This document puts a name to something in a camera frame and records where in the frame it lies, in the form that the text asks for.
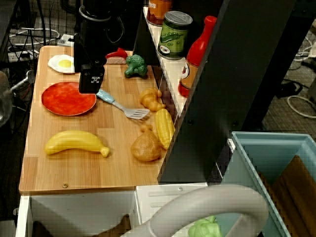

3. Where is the black gripper body white logo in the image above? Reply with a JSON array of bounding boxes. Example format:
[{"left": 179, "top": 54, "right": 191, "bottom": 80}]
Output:
[{"left": 78, "top": 63, "right": 106, "bottom": 94}]

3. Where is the yellow toy banana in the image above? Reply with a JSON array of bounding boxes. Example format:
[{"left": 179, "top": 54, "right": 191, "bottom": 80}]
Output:
[{"left": 44, "top": 130, "right": 111, "bottom": 158}]

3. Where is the red round plate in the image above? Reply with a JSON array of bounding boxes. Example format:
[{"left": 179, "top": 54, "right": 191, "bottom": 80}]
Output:
[{"left": 41, "top": 81, "right": 97, "bottom": 117}]

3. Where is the toy fried egg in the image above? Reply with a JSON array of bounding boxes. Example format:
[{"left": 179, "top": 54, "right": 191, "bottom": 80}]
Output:
[{"left": 47, "top": 54, "right": 76, "bottom": 74}]

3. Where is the toy red tuna sushi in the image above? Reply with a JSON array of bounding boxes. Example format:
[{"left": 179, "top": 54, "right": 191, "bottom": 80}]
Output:
[{"left": 105, "top": 47, "right": 128, "bottom": 65}]

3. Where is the green toy broccoli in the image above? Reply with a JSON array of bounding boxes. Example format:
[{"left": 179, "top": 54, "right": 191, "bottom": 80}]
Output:
[{"left": 123, "top": 54, "right": 148, "bottom": 79}]

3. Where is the toy croissant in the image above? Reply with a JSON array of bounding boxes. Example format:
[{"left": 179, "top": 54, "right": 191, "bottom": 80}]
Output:
[{"left": 139, "top": 88, "right": 166, "bottom": 112}]

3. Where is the metal table clamp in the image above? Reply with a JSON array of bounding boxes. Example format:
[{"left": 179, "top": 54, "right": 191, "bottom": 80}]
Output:
[{"left": 9, "top": 70, "right": 36, "bottom": 92}]

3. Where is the white power strip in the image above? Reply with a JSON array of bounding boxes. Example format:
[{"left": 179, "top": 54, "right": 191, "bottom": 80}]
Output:
[{"left": 6, "top": 50, "right": 40, "bottom": 63}]

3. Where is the white slanted shelf board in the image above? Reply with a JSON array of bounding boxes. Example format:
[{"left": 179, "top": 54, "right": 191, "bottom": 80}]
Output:
[{"left": 143, "top": 6, "right": 188, "bottom": 119}]

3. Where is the brown toy chicken drumstick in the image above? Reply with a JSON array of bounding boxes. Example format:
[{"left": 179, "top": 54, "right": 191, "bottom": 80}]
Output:
[{"left": 130, "top": 124, "right": 162, "bottom": 162}]

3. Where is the yellow toy corn cob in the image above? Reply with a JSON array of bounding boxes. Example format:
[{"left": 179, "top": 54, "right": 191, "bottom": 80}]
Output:
[{"left": 154, "top": 108, "right": 176, "bottom": 150}]

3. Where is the green pea can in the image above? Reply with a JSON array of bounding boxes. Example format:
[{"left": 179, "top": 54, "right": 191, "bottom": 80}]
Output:
[{"left": 158, "top": 10, "right": 194, "bottom": 61}]

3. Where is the orange red can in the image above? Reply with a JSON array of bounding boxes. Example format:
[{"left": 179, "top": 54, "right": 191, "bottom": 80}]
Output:
[{"left": 146, "top": 0, "right": 173, "bottom": 26}]

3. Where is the red toy ketchup bottle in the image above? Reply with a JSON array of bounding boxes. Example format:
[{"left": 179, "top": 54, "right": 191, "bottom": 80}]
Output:
[{"left": 178, "top": 15, "right": 217, "bottom": 98}]

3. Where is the white toy sink cabinet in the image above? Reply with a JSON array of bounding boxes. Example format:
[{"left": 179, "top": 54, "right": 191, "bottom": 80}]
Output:
[{"left": 15, "top": 182, "right": 208, "bottom": 237}]

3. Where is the grey curved faucet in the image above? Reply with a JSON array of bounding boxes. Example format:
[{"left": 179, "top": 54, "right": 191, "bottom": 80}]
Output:
[{"left": 119, "top": 184, "right": 270, "bottom": 237}]

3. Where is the light blue plastic bin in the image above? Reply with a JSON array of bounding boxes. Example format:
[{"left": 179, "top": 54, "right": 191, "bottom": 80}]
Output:
[{"left": 217, "top": 131, "right": 316, "bottom": 237}]

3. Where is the light green toy pepper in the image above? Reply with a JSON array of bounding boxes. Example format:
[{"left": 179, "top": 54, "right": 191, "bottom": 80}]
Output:
[{"left": 188, "top": 215, "right": 222, "bottom": 237}]

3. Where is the brown wooden board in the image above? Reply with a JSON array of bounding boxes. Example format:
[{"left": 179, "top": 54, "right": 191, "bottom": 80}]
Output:
[{"left": 256, "top": 155, "right": 316, "bottom": 237}]

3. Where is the blue handled grey spatula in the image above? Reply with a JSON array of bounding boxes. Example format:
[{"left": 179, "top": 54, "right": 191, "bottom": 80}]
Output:
[{"left": 96, "top": 89, "right": 151, "bottom": 120}]

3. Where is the black shelf frame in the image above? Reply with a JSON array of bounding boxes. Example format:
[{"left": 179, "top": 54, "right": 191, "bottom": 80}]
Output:
[{"left": 132, "top": 0, "right": 297, "bottom": 185}]

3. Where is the white coiled cable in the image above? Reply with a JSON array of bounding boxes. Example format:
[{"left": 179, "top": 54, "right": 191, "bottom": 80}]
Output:
[{"left": 287, "top": 94, "right": 316, "bottom": 117}]

